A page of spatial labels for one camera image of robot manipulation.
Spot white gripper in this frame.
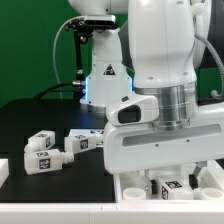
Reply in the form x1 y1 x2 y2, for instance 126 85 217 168
103 93 224 195

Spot black cables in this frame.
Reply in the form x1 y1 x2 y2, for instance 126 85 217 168
32 79 86 101

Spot grey cable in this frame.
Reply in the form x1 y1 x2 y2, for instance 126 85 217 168
52 15 84 100

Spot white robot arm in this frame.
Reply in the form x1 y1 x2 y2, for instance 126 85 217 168
103 0 224 174

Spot white front barrier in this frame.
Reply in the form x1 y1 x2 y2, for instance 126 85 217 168
0 201 224 224

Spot white left barrier block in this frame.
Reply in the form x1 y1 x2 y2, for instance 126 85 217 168
0 159 9 188

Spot white marker sheet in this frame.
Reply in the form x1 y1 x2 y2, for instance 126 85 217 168
69 129 104 140

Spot white square tabletop tray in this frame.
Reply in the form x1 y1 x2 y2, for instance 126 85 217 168
113 160 224 203

